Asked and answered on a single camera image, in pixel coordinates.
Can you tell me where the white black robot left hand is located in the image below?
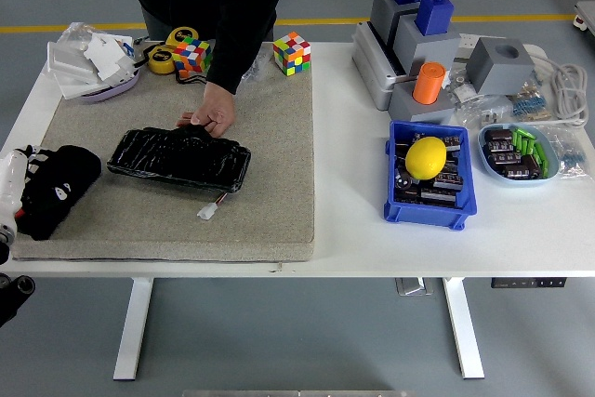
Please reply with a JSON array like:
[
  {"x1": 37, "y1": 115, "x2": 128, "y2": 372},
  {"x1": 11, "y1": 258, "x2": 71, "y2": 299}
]
[{"x1": 0, "y1": 144, "x2": 74, "y2": 231}]

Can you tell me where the person's left hand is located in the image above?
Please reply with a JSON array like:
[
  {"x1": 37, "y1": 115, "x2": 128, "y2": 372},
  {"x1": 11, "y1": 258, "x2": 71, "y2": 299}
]
[{"x1": 176, "y1": 81, "x2": 237, "y2": 139}]

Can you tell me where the black rag with red tag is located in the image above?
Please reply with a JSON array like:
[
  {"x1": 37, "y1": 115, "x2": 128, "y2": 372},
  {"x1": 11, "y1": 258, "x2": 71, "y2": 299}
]
[{"x1": 18, "y1": 144, "x2": 102, "y2": 242}]

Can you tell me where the black desk control panel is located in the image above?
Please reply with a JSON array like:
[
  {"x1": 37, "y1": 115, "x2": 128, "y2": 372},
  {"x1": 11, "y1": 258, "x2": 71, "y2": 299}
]
[{"x1": 491, "y1": 277, "x2": 569, "y2": 289}]

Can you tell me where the colourful puzzle cube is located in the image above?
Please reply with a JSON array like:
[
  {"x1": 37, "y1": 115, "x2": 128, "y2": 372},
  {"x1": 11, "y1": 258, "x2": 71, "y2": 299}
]
[
  {"x1": 172, "y1": 36, "x2": 215, "y2": 78},
  {"x1": 272, "y1": 32, "x2": 312, "y2": 77}
]

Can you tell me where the clear bag of screws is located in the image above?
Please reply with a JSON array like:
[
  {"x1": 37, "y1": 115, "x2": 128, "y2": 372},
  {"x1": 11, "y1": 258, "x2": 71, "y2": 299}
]
[{"x1": 241, "y1": 50, "x2": 273, "y2": 83}]

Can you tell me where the yellow tape measure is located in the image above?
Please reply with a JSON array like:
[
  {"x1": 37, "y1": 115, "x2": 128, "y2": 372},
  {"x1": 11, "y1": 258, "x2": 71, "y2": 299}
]
[
  {"x1": 147, "y1": 45, "x2": 177, "y2": 75},
  {"x1": 165, "y1": 26, "x2": 200, "y2": 50}
]

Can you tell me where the grey-brown mat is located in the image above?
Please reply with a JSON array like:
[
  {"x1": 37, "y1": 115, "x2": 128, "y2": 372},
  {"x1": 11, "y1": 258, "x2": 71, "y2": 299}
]
[{"x1": 9, "y1": 42, "x2": 316, "y2": 263}]

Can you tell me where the purple tray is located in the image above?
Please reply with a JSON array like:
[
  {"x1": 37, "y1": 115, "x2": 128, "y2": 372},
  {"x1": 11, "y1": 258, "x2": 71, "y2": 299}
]
[{"x1": 78, "y1": 69, "x2": 141, "y2": 104}]

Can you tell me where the white flat plate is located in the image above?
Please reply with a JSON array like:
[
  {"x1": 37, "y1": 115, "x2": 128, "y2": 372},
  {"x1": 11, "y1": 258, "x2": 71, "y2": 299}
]
[{"x1": 59, "y1": 72, "x2": 115, "y2": 101}]

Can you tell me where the clear plastic bag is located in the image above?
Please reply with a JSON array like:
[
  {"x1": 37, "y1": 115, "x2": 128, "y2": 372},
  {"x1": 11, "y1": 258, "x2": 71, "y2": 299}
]
[{"x1": 58, "y1": 21, "x2": 109, "y2": 47}]

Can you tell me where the white table leg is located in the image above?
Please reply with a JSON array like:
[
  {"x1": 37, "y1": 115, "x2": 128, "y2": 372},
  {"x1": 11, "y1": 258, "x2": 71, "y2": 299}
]
[
  {"x1": 442, "y1": 277, "x2": 485, "y2": 380},
  {"x1": 112, "y1": 277, "x2": 154, "y2": 381}
]

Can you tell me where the grey block holder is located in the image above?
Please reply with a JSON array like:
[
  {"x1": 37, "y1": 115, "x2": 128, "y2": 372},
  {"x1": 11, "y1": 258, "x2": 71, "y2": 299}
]
[
  {"x1": 370, "y1": 0, "x2": 422, "y2": 45},
  {"x1": 388, "y1": 82, "x2": 456, "y2": 126},
  {"x1": 393, "y1": 12, "x2": 462, "y2": 76}
]

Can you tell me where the orange cylinder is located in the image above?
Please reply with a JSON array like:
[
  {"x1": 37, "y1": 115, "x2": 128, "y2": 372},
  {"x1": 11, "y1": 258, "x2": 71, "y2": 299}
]
[{"x1": 412, "y1": 61, "x2": 447, "y2": 106}]

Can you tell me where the yellow lemon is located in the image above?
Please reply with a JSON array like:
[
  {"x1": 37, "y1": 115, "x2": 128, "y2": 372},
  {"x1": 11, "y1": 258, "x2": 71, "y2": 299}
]
[{"x1": 404, "y1": 136, "x2": 448, "y2": 181}]

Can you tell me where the blue plastic bin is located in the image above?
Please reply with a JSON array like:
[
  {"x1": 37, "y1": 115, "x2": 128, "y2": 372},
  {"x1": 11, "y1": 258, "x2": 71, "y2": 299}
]
[{"x1": 383, "y1": 120, "x2": 479, "y2": 232}]

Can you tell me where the small bag of white parts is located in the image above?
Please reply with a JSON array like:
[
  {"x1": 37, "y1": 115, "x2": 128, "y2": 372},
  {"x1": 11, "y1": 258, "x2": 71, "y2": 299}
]
[{"x1": 443, "y1": 69, "x2": 476, "y2": 104}]

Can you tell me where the clear bag with plug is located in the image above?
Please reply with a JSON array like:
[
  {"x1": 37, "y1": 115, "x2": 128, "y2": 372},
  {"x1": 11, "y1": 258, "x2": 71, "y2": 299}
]
[{"x1": 453, "y1": 94, "x2": 515, "y2": 131}]

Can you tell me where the grey block with round hole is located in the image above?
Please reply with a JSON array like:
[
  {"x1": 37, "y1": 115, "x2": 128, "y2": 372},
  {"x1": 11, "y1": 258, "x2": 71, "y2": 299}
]
[{"x1": 466, "y1": 36, "x2": 537, "y2": 96}]

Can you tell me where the light blue dish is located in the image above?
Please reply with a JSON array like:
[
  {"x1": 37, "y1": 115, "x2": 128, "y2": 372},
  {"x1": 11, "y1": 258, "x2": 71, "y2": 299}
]
[{"x1": 477, "y1": 123, "x2": 561, "y2": 189}]

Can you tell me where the bag of blue resistors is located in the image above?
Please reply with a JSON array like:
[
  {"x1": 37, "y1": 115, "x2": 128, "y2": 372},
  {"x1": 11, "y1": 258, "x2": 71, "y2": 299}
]
[
  {"x1": 538, "y1": 125, "x2": 582, "y2": 182},
  {"x1": 509, "y1": 75, "x2": 554, "y2": 122}
]

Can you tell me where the black wrist strap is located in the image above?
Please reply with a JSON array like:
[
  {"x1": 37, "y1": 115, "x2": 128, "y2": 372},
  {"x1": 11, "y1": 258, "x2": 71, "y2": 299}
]
[{"x1": 175, "y1": 72, "x2": 208, "y2": 87}]

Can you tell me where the white connector with wires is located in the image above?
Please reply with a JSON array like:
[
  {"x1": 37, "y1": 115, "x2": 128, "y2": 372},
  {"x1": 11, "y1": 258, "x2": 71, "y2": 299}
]
[{"x1": 196, "y1": 191, "x2": 230, "y2": 221}]

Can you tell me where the metal bracket under table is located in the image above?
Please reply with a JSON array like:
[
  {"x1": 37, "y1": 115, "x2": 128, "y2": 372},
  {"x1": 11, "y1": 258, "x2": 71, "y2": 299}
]
[{"x1": 395, "y1": 277, "x2": 434, "y2": 297}]

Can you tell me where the white power cable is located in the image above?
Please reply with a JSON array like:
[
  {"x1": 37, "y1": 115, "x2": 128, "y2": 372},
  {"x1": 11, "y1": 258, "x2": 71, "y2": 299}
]
[{"x1": 529, "y1": 55, "x2": 590, "y2": 127}]

